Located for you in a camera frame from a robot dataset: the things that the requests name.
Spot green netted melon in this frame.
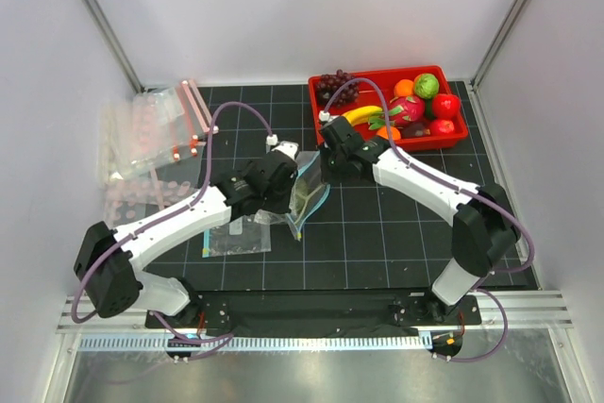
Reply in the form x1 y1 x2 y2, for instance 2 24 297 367
293 168 325 217

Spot clear zip bag blue zipper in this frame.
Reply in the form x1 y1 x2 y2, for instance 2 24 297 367
285 151 331 241

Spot clear zip bag white label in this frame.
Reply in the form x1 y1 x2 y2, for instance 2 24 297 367
202 215 271 258

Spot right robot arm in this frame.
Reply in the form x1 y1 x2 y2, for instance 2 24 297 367
319 116 521 324

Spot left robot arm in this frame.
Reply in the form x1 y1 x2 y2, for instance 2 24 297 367
74 142 299 327

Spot stack of pink zip bags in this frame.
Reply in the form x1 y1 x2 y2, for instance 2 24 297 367
97 79 219 184

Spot clear bag pink dots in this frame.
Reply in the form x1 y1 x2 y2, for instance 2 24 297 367
103 171 194 227

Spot yellow banana bunch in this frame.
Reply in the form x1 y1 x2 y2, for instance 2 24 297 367
342 106 383 126

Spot orange tangerine front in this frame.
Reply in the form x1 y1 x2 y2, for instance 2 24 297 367
376 126 402 142

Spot orange tangerine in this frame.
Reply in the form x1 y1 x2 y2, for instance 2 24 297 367
376 126 402 142
393 79 414 97

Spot purple grape bunch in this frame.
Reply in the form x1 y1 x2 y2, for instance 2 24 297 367
314 69 359 107

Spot pink dragon fruit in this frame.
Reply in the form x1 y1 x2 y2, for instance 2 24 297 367
368 95 426 130

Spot orange tangerine back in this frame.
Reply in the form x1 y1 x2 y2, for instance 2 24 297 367
393 79 414 97

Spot red apple small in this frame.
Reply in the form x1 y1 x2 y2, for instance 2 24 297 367
428 119 456 136

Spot green cabbage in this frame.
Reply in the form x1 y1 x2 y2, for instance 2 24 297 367
413 73 440 100

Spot red apple large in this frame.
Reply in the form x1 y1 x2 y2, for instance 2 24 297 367
431 93 461 120

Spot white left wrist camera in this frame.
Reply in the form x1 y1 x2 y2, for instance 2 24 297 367
265 134 300 160

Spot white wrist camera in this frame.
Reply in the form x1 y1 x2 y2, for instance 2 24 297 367
318 110 338 125
265 134 300 160

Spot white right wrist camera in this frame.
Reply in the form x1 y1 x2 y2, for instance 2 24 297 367
318 110 338 125

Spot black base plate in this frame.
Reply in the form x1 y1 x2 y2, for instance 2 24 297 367
164 289 481 339

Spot right aluminium corner post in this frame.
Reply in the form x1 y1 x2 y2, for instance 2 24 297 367
470 0 531 91

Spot aluminium corner post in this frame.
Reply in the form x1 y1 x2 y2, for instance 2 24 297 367
81 0 145 93
470 0 531 91

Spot aluminium slotted rail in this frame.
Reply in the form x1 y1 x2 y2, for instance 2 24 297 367
77 332 432 353

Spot left aluminium corner post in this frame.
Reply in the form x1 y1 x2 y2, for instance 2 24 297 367
81 0 145 93

